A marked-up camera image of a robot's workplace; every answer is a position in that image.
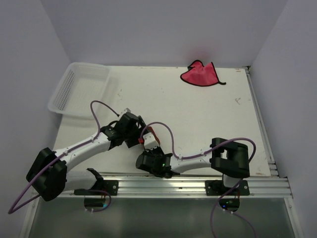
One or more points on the pink towel black trim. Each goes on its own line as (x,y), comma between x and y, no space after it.
(201,75)

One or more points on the aluminium mounting rail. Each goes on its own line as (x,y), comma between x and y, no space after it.
(149,186)

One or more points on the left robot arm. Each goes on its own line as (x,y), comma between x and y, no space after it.
(52,171)

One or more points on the brown towel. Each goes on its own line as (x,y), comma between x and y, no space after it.
(154,134)

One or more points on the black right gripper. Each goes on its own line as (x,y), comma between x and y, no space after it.
(147,152)

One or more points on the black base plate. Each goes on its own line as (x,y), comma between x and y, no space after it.
(109,186)
(216,188)

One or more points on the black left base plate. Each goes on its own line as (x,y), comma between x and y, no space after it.
(109,186)

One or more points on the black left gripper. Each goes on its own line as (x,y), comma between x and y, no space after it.
(132,142)

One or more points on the white plastic basket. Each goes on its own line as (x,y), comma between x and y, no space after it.
(79,86)

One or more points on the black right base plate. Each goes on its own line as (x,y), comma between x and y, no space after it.
(216,188)

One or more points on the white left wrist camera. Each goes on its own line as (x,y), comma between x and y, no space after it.
(126,110)

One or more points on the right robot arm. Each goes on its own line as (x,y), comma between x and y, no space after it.
(226,156)

